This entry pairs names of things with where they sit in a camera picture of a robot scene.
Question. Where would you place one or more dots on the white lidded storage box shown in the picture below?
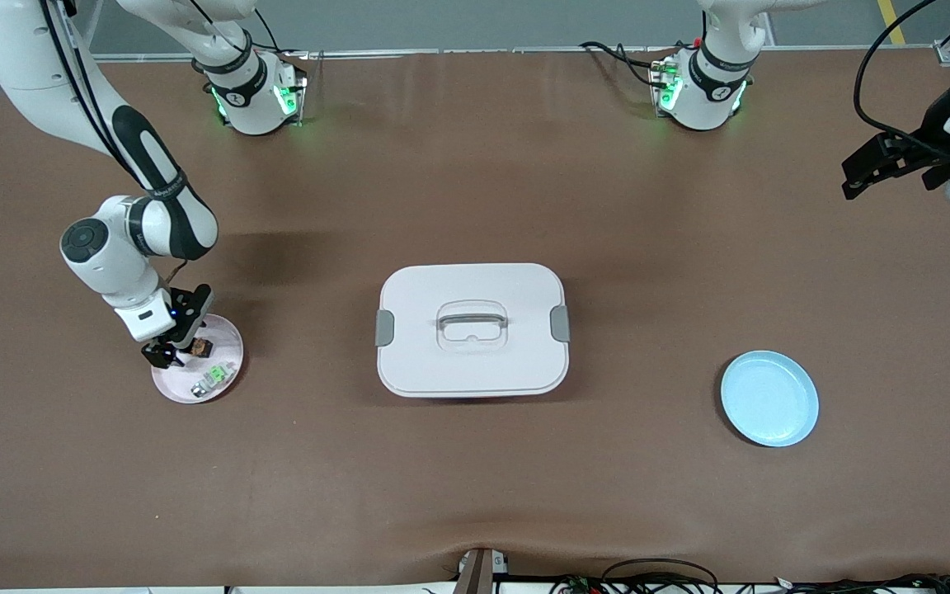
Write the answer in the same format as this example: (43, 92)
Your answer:
(475, 371)

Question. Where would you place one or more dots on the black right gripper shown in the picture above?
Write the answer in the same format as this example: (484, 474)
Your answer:
(163, 353)

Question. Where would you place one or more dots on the light blue round plate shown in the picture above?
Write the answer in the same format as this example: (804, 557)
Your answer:
(769, 398)

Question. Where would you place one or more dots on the metal table edge bracket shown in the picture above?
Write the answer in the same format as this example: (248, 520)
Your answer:
(479, 571)

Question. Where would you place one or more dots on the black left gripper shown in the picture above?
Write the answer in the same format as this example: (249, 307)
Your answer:
(934, 129)

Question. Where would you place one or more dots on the grey box latch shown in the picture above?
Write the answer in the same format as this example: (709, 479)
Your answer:
(384, 328)
(560, 323)

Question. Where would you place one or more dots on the orange and black push-button switch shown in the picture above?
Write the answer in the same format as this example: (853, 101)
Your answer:
(201, 348)

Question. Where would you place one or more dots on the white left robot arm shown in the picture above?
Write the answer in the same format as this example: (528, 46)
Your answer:
(706, 91)

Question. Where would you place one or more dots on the pink round plate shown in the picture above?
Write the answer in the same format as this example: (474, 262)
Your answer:
(219, 346)

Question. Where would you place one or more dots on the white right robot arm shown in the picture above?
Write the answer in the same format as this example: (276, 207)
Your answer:
(30, 66)

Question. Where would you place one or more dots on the green push-button switch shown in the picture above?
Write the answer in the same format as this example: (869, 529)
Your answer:
(213, 379)

